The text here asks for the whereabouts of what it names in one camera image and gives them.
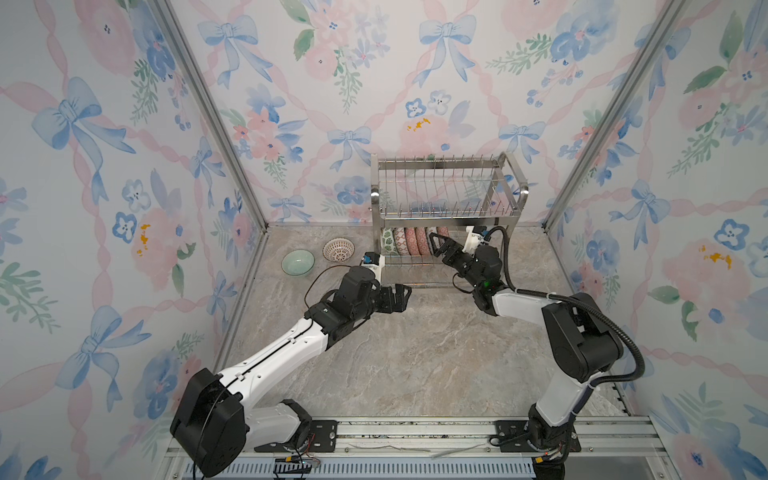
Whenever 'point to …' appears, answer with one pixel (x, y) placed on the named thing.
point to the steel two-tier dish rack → (415, 197)
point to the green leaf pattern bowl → (388, 245)
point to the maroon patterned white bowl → (338, 249)
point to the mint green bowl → (298, 262)
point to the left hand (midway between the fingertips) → (400, 286)
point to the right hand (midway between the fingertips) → (436, 237)
